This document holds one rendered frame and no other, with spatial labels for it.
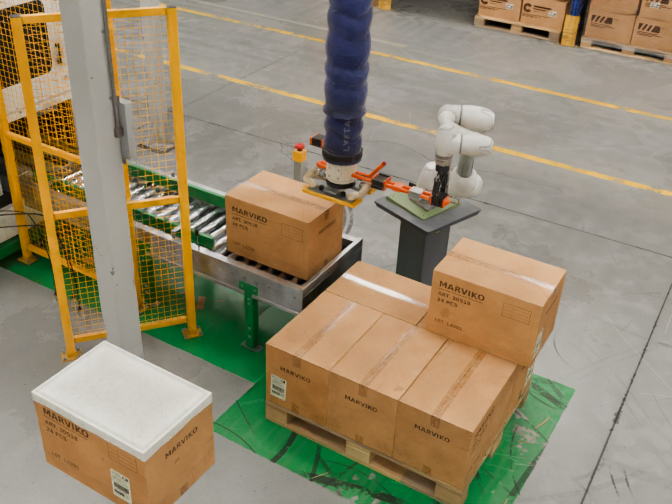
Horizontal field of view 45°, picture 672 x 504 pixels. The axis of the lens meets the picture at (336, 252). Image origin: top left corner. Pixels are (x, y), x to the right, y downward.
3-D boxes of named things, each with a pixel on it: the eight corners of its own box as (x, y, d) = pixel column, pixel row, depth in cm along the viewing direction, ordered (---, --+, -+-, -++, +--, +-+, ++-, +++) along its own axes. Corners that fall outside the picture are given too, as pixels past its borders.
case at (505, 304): (425, 329, 452) (433, 269, 431) (454, 294, 482) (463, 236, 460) (529, 368, 427) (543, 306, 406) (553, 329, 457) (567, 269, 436)
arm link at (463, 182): (446, 181, 531) (480, 184, 529) (444, 200, 522) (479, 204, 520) (461, 97, 466) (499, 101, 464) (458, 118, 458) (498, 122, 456)
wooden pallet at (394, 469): (265, 418, 465) (265, 399, 457) (353, 329, 539) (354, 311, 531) (458, 511, 415) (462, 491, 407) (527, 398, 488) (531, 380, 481)
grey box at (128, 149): (100, 150, 415) (94, 94, 399) (108, 146, 419) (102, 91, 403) (130, 160, 407) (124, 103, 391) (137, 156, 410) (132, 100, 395)
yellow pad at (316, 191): (301, 192, 462) (301, 184, 459) (310, 185, 469) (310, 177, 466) (354, 209, 448) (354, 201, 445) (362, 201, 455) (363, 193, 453)
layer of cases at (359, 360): (265, 399, 458) (265, 343, 436) (354, 311, 531) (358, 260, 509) (462, 491, 407) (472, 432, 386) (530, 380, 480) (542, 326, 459)
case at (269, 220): (226, 250, 511) (224, 194, 490) (263, 224, 541) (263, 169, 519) (307, 281, 486) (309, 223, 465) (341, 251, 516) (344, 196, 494)
